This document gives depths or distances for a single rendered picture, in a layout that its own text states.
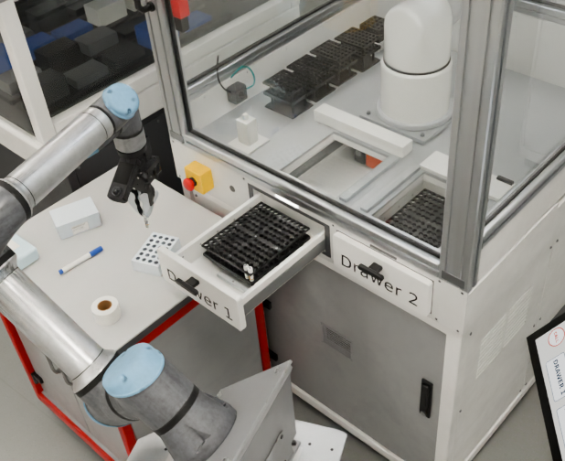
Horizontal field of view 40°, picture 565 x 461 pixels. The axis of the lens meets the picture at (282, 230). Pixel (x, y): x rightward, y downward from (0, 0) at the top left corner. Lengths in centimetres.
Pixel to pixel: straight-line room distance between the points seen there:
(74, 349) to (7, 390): 147
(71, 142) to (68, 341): 39
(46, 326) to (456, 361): 98
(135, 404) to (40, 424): 144
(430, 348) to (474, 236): 45
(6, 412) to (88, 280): 92
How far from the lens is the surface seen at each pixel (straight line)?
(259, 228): 202
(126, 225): 233
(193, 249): 202
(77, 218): 232
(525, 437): 272
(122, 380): 147
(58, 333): 158
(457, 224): 167
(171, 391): 148
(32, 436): 288
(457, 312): 184
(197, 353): 227
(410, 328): 202
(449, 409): 214
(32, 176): 152
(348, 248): 193
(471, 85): 148
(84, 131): 160
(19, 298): 158
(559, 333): 164
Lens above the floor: 222
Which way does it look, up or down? 41 degrees down
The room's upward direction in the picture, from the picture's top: 5 degrees counter-clockwise
